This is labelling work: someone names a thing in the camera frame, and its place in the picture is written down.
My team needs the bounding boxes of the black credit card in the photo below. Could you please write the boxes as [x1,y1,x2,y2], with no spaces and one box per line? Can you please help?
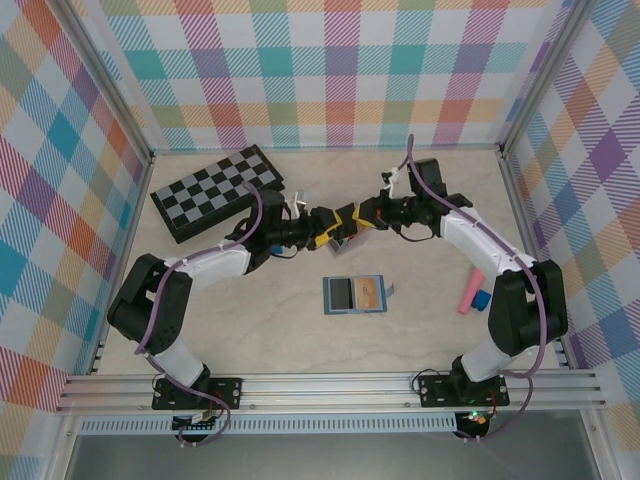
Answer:
[328,278,354,311]

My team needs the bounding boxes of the gold credit card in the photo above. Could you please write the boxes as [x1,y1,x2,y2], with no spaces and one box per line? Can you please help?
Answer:
[352,277,384,311]

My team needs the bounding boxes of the blue card holder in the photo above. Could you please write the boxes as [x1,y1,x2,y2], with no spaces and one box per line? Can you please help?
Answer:
[322,274,399,316]

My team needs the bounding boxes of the black grey folding chessboard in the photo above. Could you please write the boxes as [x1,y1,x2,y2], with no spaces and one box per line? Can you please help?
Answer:
[149,143,286,245]

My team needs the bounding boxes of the pink cylinder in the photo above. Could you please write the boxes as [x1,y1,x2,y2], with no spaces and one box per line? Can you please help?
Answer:
[458,271,484,315]

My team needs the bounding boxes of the grey metal panel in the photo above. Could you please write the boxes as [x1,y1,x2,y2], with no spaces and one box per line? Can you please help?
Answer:
[64,433,601,480]

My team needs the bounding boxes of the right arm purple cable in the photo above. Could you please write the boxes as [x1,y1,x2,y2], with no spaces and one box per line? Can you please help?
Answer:
[394,133,551,444]

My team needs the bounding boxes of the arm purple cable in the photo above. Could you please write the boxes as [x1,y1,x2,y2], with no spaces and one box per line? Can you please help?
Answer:
[134,180,266,449]
[394,133,551,444]

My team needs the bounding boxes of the aluminium frame side rail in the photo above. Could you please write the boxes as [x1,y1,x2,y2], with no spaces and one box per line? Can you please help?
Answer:
[88,152,156,376]
[497,149,574,371]

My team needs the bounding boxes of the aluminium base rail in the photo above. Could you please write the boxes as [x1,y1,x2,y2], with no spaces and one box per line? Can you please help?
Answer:
[54,372,609,415]

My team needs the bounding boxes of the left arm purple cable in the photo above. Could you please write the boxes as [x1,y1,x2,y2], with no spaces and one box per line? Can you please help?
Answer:
[134,180,266,449]

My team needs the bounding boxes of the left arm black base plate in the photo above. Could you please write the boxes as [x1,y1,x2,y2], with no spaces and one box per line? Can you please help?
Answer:
[151,375,245,412]

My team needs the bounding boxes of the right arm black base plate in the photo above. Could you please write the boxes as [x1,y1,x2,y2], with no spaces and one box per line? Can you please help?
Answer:
[416,373,511,409]

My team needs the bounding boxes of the perforated metal cable tray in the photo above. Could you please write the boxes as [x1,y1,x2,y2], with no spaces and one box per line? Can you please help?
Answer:
[77,417,459,436]

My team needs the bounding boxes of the aluminium frame post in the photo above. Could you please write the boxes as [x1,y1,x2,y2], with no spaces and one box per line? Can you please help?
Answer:
[498,0,594,160]
[59,0,155,166]

